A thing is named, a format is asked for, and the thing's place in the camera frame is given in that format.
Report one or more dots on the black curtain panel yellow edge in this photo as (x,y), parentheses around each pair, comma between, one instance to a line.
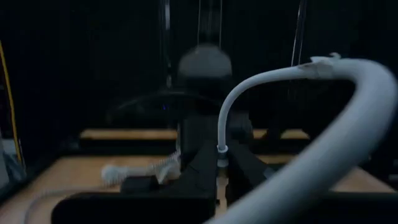
(62,62)

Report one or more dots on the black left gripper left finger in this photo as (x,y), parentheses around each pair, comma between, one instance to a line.
(140,208)

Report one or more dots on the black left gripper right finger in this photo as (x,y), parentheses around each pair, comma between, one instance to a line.
(245,174)

